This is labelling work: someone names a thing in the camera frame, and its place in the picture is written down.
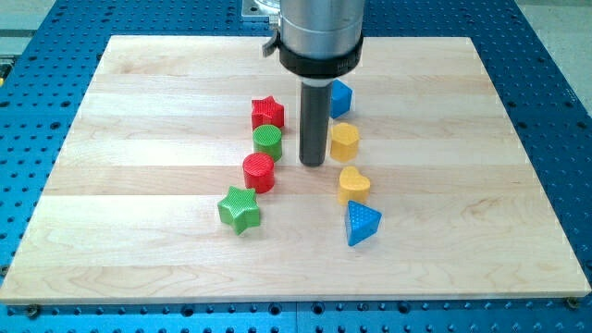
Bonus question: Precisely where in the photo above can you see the blue cube block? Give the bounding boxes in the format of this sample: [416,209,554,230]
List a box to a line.
[330,80,352,118]

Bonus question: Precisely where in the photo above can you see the yellow heart block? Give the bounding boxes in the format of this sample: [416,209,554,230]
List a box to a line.
[338,166,371,205]

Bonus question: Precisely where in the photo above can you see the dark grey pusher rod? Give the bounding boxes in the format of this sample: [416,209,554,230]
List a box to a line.
[299,80,333,167]

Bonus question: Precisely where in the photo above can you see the red star block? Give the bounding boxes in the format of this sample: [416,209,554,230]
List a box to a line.
[251,96,285,130]

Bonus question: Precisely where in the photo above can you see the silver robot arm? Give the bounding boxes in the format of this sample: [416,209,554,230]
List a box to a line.
[262,0,365,167]

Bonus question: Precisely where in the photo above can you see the silver metal mounting bracket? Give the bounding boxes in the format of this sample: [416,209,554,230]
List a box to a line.
[240,0,280,22]

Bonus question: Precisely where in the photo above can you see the green star block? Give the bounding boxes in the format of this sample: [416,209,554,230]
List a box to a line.
[217,186,261,235]

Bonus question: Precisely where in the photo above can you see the red cylinder block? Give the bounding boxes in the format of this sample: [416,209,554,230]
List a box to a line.
[242,153,275,193]

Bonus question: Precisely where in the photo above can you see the blue triangle block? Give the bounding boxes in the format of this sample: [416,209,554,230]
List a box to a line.
[344,201,382,247]

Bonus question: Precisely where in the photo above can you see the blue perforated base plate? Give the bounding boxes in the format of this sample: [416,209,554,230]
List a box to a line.
[1,0,591,332]

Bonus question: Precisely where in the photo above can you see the yellow hexagon block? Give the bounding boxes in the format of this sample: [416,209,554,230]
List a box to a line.
[330,122,360,162]

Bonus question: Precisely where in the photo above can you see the light wooden board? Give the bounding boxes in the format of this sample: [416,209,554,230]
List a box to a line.
[1,35,590,305]

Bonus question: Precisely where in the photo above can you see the green cylinder block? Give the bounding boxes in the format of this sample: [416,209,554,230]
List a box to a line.
[253,125,282,162]

